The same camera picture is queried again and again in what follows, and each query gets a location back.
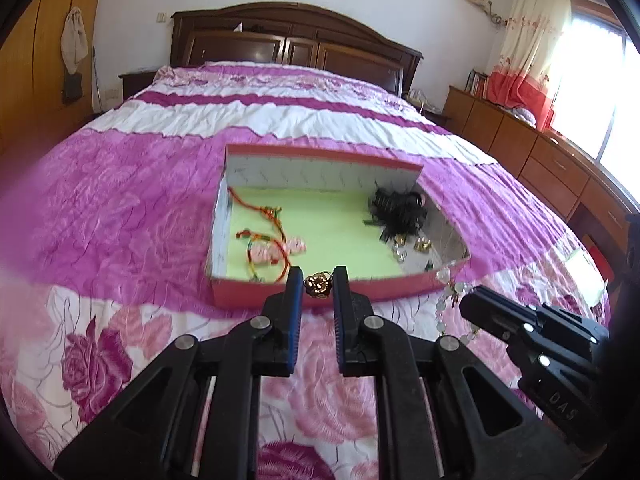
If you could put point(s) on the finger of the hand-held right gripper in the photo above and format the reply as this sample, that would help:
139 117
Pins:
500 300
487 317

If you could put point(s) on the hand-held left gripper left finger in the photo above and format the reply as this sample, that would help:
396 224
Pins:
295 320

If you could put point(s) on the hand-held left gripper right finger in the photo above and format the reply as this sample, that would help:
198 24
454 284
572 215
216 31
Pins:
341 320

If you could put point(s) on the red jewelry box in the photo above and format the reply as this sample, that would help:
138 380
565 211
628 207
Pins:
400 287

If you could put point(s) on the pink flower hair clip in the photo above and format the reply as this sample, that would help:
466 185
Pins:
265 252

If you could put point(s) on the gold earring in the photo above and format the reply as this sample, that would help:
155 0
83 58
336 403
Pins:
423 245

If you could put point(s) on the brown wooden dresser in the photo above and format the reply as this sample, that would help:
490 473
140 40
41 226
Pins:
540 160

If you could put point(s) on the grey white pillow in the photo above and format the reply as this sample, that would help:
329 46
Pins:
522 116

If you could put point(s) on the dark wooden nightstand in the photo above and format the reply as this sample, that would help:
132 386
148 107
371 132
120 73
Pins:
435 117
137 82

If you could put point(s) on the pink floral bedspread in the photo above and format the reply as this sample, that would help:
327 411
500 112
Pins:
125 185

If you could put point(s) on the row of books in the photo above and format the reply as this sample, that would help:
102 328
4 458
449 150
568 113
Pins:
477 84

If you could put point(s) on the bright window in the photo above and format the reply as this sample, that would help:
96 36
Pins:
600 85

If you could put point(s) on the red and cream curtain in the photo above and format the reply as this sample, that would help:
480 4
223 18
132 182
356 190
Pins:
530 50

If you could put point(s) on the dark wooden headboard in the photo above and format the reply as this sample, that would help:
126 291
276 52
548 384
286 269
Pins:
300 25

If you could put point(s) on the black hanging bag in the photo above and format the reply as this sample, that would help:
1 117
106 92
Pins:
72 89

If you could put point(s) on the beige cloth bag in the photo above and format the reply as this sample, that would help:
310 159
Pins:
74 40

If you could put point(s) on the brown wooden wardrobe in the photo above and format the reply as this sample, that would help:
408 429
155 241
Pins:
30 60

